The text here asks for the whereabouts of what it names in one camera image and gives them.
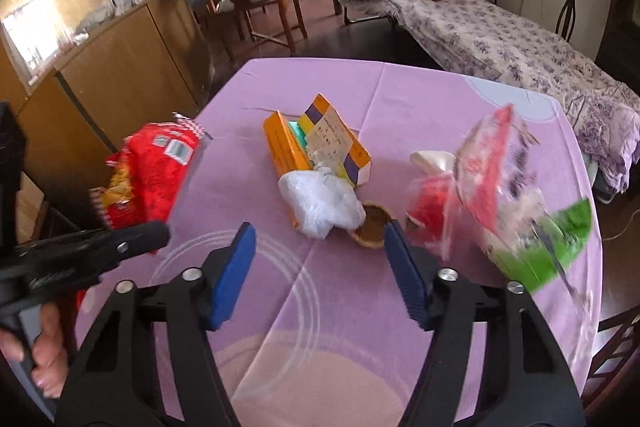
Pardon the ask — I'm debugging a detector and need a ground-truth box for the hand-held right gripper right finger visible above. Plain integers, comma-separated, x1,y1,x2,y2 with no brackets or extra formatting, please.
384,219,587,427

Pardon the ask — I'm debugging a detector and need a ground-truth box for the brown tart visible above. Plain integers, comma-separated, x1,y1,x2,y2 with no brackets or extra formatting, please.
350,202,396,250

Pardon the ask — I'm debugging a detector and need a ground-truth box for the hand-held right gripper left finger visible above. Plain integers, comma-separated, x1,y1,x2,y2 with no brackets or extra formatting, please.
54,221,257,427

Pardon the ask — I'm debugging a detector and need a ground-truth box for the clear container with red plastic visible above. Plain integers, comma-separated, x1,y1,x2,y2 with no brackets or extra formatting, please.
405,174,458,253

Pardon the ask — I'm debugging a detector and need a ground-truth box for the wooden cabinet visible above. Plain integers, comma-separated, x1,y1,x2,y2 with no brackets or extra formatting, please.
0,0,213,218

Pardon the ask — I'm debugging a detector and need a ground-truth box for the dark wooden chair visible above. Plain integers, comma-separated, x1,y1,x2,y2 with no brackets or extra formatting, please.
582,307,640,410

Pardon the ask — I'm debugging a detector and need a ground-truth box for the green wrapper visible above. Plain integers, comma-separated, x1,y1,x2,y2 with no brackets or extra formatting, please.
492,199,593,290

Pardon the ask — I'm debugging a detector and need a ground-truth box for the red snack bag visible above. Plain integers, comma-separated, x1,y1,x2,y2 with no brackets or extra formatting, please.
90,113,207,230

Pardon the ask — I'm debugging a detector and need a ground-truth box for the white plastic bag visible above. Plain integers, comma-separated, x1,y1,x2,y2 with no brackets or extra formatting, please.
277,162,366,240

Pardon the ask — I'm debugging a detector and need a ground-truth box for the pink tablecloth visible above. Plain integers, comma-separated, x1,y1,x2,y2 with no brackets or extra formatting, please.
75,57,601,427

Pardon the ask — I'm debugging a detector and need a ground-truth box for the black coat stand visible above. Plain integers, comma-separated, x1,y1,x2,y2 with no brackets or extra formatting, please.
555,0,583,42

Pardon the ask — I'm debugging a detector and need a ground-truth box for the orange cardboard box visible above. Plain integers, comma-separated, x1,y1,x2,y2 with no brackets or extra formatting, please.
263,93,373,188

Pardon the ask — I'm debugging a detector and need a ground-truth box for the person's left hand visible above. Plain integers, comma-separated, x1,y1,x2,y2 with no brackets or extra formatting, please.
0,302,68,398

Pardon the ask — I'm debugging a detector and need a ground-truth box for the bed with floral sheet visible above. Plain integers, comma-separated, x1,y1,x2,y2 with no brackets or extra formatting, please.
345,0,640,202

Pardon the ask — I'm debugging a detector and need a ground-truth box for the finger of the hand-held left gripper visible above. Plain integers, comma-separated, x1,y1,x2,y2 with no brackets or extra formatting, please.
15,221,171,293

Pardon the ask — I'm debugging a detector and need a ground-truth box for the clear red green plastic bag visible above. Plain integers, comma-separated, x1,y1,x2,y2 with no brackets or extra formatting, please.
452,104,543,253

